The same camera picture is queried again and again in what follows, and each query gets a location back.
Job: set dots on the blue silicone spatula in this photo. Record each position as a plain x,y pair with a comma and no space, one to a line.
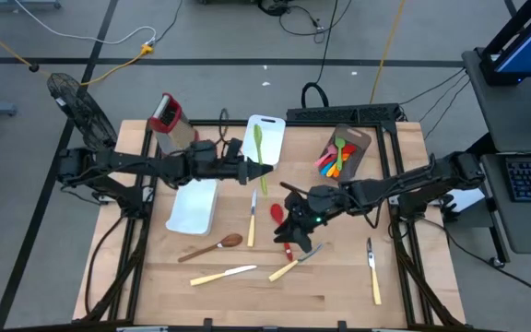
326,169

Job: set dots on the red silicone spoon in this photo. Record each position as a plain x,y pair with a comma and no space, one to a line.
276,213

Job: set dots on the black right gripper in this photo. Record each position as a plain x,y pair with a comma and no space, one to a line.
314,205

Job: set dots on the black aluminium table frame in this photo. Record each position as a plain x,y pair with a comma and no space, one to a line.
192,122

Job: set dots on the light green silicone spoon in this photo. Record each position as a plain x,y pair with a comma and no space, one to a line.
257,138

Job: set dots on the black floor fan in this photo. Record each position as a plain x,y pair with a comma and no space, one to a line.
86,120

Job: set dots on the yellow silicone spatula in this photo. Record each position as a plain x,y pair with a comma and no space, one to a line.
331,173

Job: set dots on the black monitor stand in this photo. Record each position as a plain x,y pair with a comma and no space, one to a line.
491,74

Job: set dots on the pink silicone spatula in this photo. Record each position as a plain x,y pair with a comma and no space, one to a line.
331,151

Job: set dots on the white plastic bin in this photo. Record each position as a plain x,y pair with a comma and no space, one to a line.
192,212
272,138

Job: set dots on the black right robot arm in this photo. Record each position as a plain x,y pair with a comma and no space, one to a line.
408,184

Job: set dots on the red silicone spatula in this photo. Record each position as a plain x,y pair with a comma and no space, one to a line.
349,149

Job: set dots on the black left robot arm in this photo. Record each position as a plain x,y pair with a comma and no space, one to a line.
132,163

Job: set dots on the brown wooden spoon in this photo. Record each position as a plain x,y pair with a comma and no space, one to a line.
232,240

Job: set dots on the green silicone spatula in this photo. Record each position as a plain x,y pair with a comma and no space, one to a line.
339,145

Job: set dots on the white flat box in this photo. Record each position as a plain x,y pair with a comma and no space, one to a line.
470,200

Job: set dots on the orange silicone spatula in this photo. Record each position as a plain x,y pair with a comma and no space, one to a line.
337,173

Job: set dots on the grey desk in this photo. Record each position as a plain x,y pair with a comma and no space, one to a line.
505,115

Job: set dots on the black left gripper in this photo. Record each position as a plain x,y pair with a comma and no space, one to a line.
210,166

